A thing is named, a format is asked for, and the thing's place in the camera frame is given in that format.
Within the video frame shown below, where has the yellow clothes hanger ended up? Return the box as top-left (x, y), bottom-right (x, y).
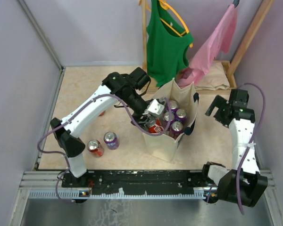
top-left (138, 0), bottom-right (194, 48)

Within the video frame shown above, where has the beige canvas tote bag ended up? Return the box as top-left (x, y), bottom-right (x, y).
top-left (143, 80), bottom-right (199, 162)

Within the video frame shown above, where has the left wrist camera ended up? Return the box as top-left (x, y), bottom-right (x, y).
top-left (144, 99), bottom-right (165, 117)

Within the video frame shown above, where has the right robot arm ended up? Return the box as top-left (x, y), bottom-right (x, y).
top-left (201, 89), bottom-right (268, 208)

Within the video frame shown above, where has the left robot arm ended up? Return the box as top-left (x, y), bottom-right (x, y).
top-left (50, 67), bottom-right (150, 187)

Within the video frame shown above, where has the pink shirt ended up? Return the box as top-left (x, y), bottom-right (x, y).
top-left (177, 3), bottom-right (238, 88)

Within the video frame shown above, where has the wooden clothes rack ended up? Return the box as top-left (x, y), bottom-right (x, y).
top-left (139, 0), bottom-right (274, 95)

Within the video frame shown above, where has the purple Fanta can top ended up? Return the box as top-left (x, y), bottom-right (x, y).
top-left (175, 108), bottom-right (188, 125)

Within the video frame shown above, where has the green tank top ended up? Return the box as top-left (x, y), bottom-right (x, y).
top-left (146, 0), bottom-right (194, 87)

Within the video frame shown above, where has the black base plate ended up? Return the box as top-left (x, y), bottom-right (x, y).
top-left (62, 169), bottom-right (213, 195)

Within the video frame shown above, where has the purple fanta can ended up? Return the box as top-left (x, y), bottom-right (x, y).
top-left (175, 108), bottom-right (188, 125)
top-left (169, 121), bottom-right (183, 139)
top-left (161, 112), bottom-right (175, 127)
top-left (103, 131), bottom-right (119, 150)
top-left (166, 100), bottom-right (179, 114)

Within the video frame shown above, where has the beige folded cloth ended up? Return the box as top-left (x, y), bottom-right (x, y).
top-left (195, 62), bottom-right (230, 90)

